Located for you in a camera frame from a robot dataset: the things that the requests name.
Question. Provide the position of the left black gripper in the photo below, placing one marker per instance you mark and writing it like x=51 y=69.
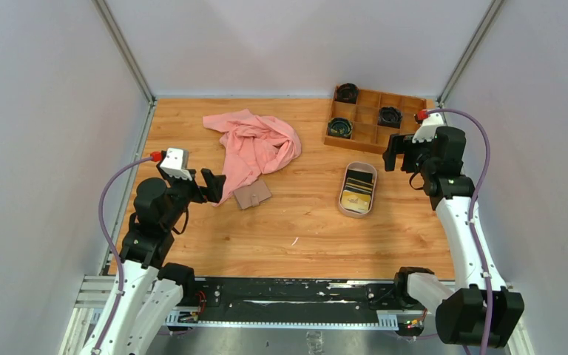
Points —
x=211 y=192

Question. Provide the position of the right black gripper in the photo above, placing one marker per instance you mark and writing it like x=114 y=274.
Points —
x=399 y=144

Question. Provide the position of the gold credit card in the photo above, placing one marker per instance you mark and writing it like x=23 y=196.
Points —
x=355 y=201

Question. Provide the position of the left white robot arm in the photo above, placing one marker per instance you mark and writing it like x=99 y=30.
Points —
x=146 y=287

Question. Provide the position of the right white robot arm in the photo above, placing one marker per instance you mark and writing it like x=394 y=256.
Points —
x=480 y=310

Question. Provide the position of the black striped card in tray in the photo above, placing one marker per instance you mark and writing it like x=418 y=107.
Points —
x=359 y=181

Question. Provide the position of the pink oval card tray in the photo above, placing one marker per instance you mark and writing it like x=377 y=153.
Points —
x=365 y=167

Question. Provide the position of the black coil middle right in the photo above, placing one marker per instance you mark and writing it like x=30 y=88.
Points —
x=389 y=117

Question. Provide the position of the black coil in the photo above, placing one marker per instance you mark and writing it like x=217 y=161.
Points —
x=347 y=93
x=340 y=127
x=389 y=117

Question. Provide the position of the wooden compartment tray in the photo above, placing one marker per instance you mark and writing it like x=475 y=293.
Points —
x=367 y=135

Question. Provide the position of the black coil bottom left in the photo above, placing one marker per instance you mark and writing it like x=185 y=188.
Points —
x=340 y=127

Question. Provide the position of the pink cloth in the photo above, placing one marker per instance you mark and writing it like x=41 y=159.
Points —
x=254 y=145

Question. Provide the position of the black coil top left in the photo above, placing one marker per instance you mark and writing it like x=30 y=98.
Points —
x=347 y=93

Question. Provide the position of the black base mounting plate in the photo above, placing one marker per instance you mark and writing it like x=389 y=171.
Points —
x=298 y=303

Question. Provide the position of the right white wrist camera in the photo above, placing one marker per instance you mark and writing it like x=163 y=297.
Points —
x=427 y=130

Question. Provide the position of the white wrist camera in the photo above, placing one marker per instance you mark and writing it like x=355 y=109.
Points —
x=175 y=164
x=427 y=130

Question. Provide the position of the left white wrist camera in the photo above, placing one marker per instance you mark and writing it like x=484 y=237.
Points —
x=175 y=164

